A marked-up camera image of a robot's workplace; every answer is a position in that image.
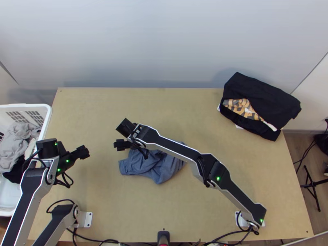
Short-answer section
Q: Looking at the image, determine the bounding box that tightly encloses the blue t-shirt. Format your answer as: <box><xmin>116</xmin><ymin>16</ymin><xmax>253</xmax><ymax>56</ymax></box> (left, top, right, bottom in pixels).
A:
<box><xmin>118</xmin><ymin>141</ymin><xmax>189</xmax><ymax>185</ymax></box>

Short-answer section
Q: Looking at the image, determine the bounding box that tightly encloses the white laundry basket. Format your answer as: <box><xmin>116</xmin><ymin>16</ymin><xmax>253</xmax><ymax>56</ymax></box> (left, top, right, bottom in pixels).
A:
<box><xmin>0</xmin><ymin>103</ymin><xmax>52</xmax><ymax>217</ymax></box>

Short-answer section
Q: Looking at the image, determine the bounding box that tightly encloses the heap of clothes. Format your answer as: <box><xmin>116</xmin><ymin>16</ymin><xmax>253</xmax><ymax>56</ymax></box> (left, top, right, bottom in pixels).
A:
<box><xmin>0</xmin><ymin>122</ymin><xmax>43</xmax><ymax>184</ymax></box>

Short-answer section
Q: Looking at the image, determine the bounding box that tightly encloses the pile of folded clothes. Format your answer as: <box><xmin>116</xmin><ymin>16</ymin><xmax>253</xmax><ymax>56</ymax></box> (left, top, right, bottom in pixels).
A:
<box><xmin>218</xmin><ymin>72</ymin><xmax>302</xmax><ymax>142</ymax></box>

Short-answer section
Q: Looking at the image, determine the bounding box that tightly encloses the black tripod stand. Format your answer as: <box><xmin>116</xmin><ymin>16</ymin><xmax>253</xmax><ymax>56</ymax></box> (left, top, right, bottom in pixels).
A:
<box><xmin>300</xmin><ymin>165</ymin><xmax>321</xmax><ymax>212</ymax></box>

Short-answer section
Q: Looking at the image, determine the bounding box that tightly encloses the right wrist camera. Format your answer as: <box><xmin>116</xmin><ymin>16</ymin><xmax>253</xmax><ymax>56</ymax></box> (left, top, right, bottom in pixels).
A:
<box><xmin>116</xmin><ymin>118</ymin><xmax>137</xmax><ymax>138</ymax></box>

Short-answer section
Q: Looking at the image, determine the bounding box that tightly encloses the black cable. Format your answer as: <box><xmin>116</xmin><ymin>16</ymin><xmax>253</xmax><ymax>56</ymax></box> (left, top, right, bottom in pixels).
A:
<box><xmin>293</xmin><ymin>139</ymin><xmax>320</xmax><ymax>175</ymax></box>
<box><xmin>46</xmin><ymin>199</ymin><xmax>76</xmax><ymax>214</ymax></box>
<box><xmin>205</xmin><ymin>212</ymin><xmax>260</xmax><ymax>246</ymax></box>
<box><xmin>66</xmin><ymin>227</ymin><xmax>121</xmax><ymax>246</ymax></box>

